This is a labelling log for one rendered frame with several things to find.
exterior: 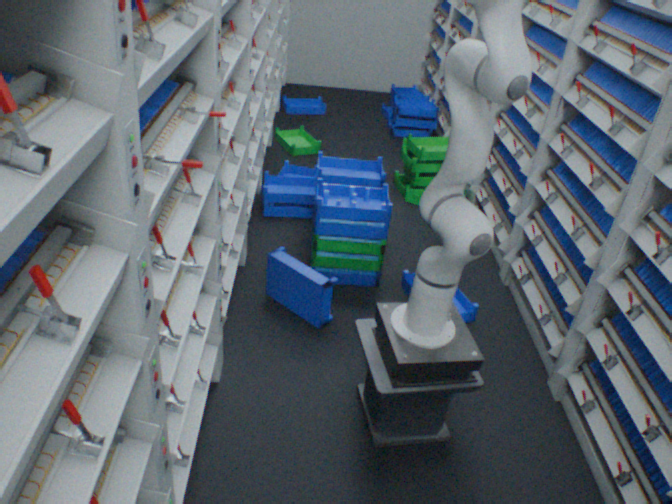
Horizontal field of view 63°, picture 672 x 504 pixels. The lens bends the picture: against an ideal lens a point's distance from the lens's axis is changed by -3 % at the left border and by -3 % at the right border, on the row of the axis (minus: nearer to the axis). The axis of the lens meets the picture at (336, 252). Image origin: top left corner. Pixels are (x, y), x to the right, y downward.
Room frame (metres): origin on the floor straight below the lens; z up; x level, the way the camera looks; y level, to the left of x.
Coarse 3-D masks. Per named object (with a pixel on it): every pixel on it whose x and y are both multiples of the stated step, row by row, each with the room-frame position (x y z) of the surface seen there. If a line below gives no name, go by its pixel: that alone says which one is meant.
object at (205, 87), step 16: (176, 80) 1.31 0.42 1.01; (192, 80) 1.32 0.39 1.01; (208, 80) 1.33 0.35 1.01; (208, 96) 1.33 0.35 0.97; (176, 128) 1.09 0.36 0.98; (192, 128) 1.12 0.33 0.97; (160, 144) 0.99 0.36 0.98; (176, 144) 1.02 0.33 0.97; (192, 144) 1.12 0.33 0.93; (176, 160) 0.95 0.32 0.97; (144, 176) 0.85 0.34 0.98; (160, 176) 0.87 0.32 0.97; (160, 192) 0.82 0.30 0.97
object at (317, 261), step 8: (312, 240) 2.10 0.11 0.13; (312, 248) 2.03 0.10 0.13; (312, 256) 1.97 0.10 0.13; (320, 256) 1.98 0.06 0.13; (328, 256) 1.98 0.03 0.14; (312, 264) 1.97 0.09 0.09; (320, 264) 1.98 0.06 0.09; (328, 264) 1.98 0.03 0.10; (336, 264) 1.98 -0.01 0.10; (344, 264) 1.98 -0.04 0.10; (352, 264) 1.99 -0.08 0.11; (360, 264) 1.99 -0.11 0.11; (368, 264) 1.99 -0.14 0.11; (376, 264) 2.00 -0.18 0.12
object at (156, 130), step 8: (184, 88) 1.26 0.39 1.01; (176, 96) 1.19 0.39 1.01; (184, 96) 1.21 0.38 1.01; (192, 96) 1.26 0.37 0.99; (176, 104) 1.15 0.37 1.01; (168, 112) 1.09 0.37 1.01; (160, 120) 1.04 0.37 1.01; (168, 120) 1.07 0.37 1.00; (176, 120) 1.10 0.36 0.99; (152, 128) 0.99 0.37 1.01; (160, 128) 1.00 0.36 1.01; (144, 136) 0.94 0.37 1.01; (152, 136) 0.96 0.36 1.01; (160, 136) 1.00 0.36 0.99; (168, 136) 1.01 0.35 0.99; (144, 144) 0.92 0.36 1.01; (152, 144) 0.95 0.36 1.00; (144, 152) 0.89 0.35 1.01
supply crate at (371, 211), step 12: (336, 192) 2.18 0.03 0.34; (348, 192) 2.18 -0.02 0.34; (360, 192) 2.18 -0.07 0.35; (372, 192) 2.19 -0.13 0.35; (384, 192) 2.18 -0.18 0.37; (348, 204) 2.11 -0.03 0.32; (360, 204) 2.12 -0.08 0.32; (372, 204) 2.13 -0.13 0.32; (324, 216) 1.98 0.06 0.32; (336, 216) 1.98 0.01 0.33; (348, 216) 1.98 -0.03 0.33; (360, 216) 1.99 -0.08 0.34; (372, 216) 1.99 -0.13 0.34; (384, 216) 1.99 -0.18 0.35
